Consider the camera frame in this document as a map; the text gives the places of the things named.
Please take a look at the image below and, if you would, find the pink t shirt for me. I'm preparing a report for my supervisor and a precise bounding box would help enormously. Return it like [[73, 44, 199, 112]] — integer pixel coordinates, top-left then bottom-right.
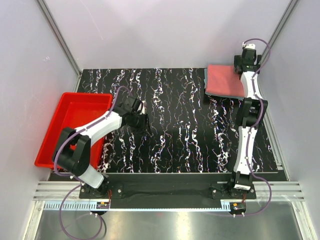
[[205, 64, 246, 100]]

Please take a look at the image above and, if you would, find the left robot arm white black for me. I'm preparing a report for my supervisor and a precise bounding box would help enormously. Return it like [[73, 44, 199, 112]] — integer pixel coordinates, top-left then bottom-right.
[[52, 96, 149, 198]]

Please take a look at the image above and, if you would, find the aluminium frame post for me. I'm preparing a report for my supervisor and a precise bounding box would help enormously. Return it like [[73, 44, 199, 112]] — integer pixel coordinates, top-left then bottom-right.
[[35, 0, 82, 77], [261, 0, 300, 68]]

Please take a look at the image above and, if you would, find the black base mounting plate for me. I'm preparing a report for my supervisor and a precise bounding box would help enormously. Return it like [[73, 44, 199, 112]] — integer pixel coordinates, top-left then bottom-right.
[[79, 173, 257, 211]]

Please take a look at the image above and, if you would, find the white slotted cable duct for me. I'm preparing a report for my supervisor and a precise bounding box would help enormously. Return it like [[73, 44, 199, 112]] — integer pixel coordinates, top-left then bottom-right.
[[43, 201, 249, 212]]

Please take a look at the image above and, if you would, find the red plastic bin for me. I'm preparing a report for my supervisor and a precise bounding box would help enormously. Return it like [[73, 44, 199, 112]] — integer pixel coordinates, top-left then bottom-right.
[[34, 92, 113, 169]]

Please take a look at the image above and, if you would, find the folded blue t shirt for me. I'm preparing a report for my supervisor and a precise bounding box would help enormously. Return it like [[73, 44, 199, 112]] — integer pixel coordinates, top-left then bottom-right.
[[203, 67, 246, 101]]

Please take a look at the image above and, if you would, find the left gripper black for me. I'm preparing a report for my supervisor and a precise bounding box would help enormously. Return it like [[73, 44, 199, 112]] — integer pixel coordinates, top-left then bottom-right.
[[130, 112, 152, 137]]

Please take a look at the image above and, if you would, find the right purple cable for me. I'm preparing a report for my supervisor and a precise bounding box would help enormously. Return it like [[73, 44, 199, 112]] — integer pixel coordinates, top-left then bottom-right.
[[204, 37, 273, 217]]

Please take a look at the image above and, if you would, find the right aluminium frame post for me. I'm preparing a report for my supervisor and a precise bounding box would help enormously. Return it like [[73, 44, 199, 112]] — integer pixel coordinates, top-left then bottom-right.
[[261, 0, 300, 68]]

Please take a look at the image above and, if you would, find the purple cable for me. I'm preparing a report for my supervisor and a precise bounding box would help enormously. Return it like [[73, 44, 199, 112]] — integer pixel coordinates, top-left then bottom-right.
[[204, 37, 273, 217], [53, 85, 133, 240]]

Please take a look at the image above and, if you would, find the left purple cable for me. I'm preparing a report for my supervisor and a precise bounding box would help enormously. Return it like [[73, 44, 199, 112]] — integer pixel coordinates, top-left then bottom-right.
[[53, 85, 133, 240]]

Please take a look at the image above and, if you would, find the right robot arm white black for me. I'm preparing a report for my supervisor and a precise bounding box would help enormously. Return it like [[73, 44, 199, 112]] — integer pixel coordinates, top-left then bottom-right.
[[227, 42, 268, 199]]

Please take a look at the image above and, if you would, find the left aluminium frame post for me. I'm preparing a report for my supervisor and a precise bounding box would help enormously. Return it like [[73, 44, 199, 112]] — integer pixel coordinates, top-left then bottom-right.
[[35, 0, 82, 77]]

